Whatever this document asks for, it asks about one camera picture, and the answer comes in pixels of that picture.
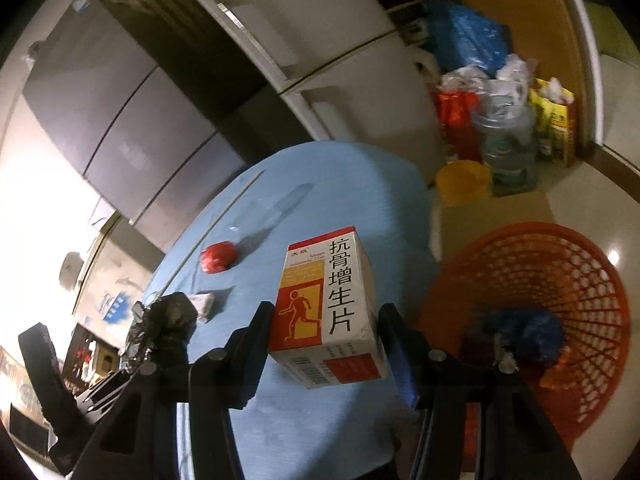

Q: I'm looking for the grey refrigerator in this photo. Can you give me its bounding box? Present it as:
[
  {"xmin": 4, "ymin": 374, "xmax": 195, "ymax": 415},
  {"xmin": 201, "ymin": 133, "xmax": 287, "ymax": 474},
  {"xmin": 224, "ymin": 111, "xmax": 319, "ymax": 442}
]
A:
[{"xmin": 20, "ymin": 0, "xmax": 251, "ymax": 253}]

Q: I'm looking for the large clear water jug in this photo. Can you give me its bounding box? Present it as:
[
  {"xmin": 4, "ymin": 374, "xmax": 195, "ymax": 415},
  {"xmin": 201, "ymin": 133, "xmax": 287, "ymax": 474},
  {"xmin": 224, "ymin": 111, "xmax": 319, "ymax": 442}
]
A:
[{"xmin": 471, "ymin": 102, "xmax": 540, "ymax": 197}]

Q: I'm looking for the wooden shelf cabinet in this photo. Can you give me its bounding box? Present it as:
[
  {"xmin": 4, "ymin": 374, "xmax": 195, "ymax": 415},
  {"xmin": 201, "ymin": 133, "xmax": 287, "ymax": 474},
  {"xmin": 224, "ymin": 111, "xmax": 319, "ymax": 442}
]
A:
[{"xmin": 430, "ymin": 0, "xmax": 588, "ymax": 158}]

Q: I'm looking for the white red medicine box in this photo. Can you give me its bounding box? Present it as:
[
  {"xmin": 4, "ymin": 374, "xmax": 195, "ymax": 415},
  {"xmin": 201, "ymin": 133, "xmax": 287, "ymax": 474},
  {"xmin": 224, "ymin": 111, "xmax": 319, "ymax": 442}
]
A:
[{"xmin": 267, "ymin": 226, "xmax": 391, "ymax": 390}]

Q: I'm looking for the large blue plastic sack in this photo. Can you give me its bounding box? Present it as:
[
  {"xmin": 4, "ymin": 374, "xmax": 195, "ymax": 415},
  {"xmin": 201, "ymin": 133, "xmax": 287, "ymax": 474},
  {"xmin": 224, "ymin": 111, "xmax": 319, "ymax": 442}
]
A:
[{"xmin": 425, "ymin": 0, "xmax": 511, "ymax": 73}]

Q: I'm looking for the blue plastic bag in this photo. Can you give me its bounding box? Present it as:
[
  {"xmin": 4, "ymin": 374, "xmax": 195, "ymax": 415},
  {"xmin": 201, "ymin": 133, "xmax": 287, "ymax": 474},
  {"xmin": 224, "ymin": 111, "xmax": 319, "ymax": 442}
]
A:
[{"xmin": 462, "ymin": 308, "xmax": 566, "ymax": 376}]

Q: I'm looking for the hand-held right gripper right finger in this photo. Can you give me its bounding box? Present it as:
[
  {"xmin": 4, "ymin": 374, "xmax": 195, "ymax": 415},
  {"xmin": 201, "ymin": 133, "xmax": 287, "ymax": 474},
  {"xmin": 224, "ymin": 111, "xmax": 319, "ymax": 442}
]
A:
[{"xmin": 378, "ymin": 304, "xmax": 583, "ymax": 480}]

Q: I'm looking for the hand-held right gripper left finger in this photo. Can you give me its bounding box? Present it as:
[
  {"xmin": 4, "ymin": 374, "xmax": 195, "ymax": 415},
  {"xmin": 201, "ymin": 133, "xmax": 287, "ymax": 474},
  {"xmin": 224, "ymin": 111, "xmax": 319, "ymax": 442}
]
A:
[{"xmin": 75, "ymin": 301, "xmax": 275, "ymax": 480}]

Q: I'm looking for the black plastic bag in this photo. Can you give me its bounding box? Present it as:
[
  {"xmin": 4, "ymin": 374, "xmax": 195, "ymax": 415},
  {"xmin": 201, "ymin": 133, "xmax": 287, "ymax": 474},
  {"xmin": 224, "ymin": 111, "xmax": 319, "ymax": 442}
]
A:
[{"xmin": 122, "ymin": 292, "xmax": 198, "ymax": 376}]

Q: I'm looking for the white chest freezer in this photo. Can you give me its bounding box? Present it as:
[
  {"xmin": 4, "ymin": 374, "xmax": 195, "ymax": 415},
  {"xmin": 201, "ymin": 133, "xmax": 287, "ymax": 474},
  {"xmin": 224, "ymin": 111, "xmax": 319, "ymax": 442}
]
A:
[{"xmin": 72, "ymin": 212, "xmax": 166, "ymax": 331}]

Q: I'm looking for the large red gift bag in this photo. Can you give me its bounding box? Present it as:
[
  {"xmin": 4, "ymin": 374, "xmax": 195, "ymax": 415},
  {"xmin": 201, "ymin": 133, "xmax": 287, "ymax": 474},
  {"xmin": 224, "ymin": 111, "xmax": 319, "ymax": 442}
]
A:
[{"xmin": 434, "ymin": 85, "xmax": 483, "ymax": 163}]

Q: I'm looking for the white plastic shopping bag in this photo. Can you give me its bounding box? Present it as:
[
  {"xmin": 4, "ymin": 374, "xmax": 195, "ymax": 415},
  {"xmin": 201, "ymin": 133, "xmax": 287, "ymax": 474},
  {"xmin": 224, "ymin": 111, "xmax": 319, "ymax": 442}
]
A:
[{"xmin": 440, "ymin": 52, "xmax": 531, "ymax": 106}]

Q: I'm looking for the crushed blue white paper cup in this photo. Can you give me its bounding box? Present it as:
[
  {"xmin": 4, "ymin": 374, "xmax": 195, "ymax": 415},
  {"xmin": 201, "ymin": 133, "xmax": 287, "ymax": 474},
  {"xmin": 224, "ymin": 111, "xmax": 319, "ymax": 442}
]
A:
[{"xmin": 192, "ymin": 291, "xmax": 216, "ymax": 323}]

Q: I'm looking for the orange plastic bag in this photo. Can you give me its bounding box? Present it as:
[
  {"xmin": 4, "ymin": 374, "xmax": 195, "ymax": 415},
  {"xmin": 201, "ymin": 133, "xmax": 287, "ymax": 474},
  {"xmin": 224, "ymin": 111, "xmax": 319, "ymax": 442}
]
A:
[{"xmin": 539, "ymin": 352, "xmax": 573, "ymax": 391}]

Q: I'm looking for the large brown cardboard box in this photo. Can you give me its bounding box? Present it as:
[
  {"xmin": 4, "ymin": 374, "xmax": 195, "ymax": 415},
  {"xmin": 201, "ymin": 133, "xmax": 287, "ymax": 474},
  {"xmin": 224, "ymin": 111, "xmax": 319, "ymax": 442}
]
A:
[{"xmin": 430, "ymin": 191, "xmax": 561, "ymax": 263}]

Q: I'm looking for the red plastic basket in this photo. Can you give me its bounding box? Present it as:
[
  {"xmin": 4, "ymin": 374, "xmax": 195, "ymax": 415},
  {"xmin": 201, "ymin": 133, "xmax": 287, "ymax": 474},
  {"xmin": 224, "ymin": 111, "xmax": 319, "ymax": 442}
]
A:
[{"xmin": 417, "ymin": 222, "xmax": 632, "ymax": 453}]

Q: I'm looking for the small red plastic bag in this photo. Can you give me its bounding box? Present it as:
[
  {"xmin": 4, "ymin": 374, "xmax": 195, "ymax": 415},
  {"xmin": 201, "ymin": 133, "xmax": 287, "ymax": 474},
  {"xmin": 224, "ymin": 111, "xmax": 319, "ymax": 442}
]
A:
[{"xmin": 201, "ymin": 241, "xmax": 238, "ymax": 274}]

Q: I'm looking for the blue tablecloth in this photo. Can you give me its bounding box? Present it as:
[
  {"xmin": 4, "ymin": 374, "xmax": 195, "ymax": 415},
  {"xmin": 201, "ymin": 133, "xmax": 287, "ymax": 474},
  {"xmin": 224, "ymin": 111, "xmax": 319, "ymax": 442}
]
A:
[{"xmin": 142, "ymin": 141, "xmax": 441, "ymax": 480}]

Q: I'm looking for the yellow paper bag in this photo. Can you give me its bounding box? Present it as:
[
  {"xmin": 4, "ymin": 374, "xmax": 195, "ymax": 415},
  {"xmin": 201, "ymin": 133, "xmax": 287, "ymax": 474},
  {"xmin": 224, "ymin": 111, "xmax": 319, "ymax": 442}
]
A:
[{"xmin": 530, "ymin": 78, "xmax": 577, "ymax": 168}]

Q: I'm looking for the yellow plastic bucket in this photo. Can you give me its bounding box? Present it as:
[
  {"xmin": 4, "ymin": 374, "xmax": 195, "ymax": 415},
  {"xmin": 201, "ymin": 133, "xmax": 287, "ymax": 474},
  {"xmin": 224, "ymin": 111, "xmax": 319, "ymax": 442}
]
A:
[{"xmin": 435, "ymin": 160, "xmax": 493, "ymax": 207}]

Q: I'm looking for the grey rice cooker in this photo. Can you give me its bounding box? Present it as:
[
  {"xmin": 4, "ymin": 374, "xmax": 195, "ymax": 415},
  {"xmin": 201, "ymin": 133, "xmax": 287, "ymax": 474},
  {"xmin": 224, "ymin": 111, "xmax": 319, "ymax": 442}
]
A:
[{"xmin": 60, "ymin": 251, "xmax": 85, "ymax": 286}]

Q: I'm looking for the white refrigerator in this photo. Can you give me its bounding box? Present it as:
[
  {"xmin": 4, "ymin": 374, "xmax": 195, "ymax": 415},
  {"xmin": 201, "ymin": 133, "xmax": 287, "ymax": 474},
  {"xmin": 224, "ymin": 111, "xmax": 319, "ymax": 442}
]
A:
[{"xmin": 167, "ymin": 0, "xmax": 448, "ymax": 186}]

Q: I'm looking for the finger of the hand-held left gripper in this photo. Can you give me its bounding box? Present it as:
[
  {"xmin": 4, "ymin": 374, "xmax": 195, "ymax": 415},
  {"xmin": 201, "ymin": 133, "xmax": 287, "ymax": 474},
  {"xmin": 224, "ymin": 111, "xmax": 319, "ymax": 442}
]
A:
[{"xmin": 18, "ymin": 323, "xmax": 93, "ymax": 461}]

